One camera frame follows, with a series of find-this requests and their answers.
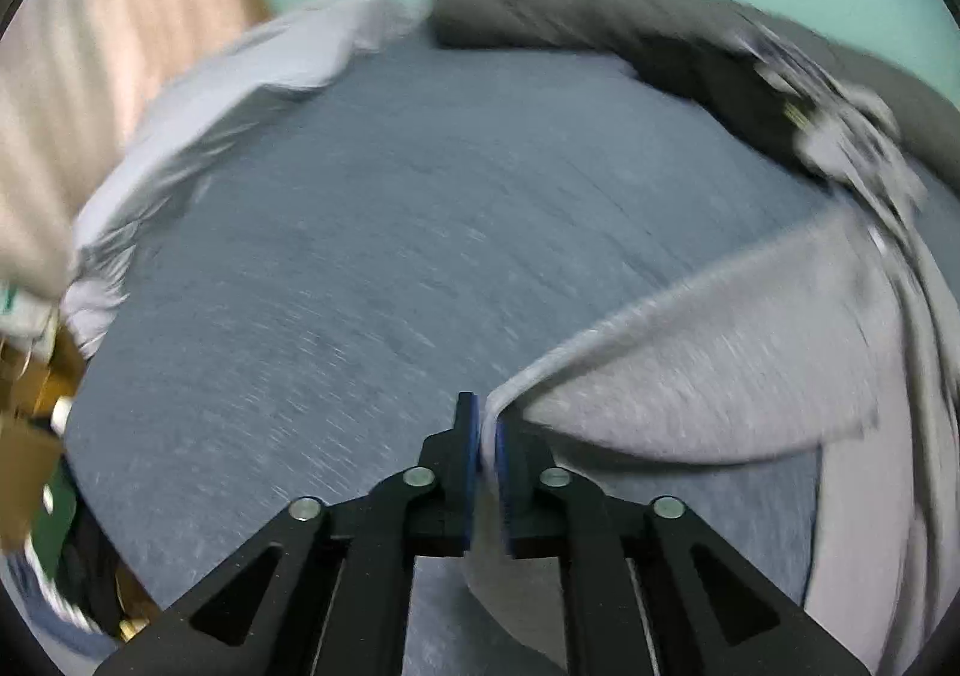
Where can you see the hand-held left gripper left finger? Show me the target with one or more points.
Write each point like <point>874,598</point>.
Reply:
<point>469,451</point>

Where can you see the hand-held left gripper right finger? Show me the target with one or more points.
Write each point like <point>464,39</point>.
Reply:
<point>502,473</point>

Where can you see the grey knit garment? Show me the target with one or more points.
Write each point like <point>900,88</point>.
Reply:
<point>712,361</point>

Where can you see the blue-grey bed sheet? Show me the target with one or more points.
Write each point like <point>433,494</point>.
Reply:
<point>337,271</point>

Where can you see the pale lavender cloth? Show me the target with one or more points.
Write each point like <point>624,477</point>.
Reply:
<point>247,91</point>

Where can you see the dark grey pillow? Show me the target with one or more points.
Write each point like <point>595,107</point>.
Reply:
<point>562,1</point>

